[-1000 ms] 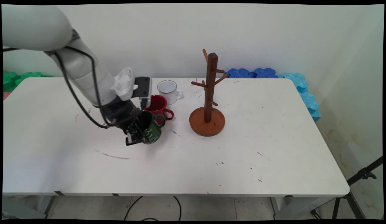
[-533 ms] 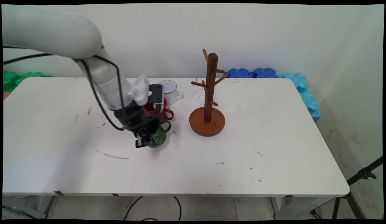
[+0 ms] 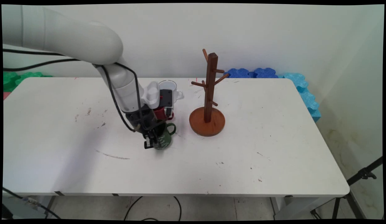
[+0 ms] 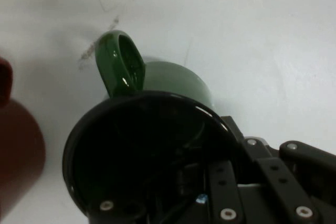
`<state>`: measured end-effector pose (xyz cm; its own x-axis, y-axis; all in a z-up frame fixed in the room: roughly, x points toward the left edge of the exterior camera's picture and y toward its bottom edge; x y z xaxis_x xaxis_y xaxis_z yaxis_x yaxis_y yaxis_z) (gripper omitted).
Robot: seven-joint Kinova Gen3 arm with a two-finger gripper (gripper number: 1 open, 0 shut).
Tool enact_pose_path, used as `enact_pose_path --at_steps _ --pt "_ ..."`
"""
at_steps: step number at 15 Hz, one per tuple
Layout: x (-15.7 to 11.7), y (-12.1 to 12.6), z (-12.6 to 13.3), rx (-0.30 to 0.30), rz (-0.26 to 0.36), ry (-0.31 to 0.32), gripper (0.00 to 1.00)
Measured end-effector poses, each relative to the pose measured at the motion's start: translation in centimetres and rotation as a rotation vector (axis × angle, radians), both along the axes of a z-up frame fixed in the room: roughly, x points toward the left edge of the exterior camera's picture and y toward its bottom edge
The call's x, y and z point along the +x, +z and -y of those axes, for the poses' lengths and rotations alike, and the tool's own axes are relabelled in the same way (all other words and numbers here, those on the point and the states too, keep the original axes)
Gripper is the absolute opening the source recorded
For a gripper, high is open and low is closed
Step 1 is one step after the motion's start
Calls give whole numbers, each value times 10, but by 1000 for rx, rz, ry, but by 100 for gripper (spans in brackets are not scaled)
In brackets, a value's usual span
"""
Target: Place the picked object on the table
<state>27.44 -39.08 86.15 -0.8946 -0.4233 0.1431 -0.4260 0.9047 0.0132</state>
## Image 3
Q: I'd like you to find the green enamel mug white print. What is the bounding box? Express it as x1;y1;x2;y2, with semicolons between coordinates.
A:
153;122;177;150

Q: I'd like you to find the black cable with connector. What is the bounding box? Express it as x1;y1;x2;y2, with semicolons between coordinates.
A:
2;187;62;220

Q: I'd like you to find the black floor cable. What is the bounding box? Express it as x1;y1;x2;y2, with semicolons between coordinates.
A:
123;196;182;222

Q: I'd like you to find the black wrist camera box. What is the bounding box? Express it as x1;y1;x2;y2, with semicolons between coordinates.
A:
160;89;175;118

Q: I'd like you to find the green foam tile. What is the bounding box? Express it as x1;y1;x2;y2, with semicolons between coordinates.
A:
3;71;53;92

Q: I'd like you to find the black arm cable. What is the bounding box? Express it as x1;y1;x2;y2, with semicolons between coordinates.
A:
2;48;160;133

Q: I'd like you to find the dark blue foam tile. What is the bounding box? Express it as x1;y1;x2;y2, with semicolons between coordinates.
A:
253;68;278;78
223;68;255;78

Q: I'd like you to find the red enamel mug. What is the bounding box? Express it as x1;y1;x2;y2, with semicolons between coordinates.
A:
153;106;175;122

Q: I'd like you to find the black tripod stand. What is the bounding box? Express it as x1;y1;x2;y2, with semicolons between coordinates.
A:
310;156;384;220

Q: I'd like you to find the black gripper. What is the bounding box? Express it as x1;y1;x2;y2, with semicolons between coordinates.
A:
125;104;160;149

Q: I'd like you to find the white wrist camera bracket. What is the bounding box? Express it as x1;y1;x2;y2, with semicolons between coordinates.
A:
141;81;161;110

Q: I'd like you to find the light blue foam tile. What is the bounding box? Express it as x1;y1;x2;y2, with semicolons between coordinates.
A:
277;72;321;123

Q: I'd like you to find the grey table leg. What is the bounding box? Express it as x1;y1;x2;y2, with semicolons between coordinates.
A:
37;196;57;219

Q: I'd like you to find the brown wooden mug tree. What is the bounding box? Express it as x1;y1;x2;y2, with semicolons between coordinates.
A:
189;49;230;137

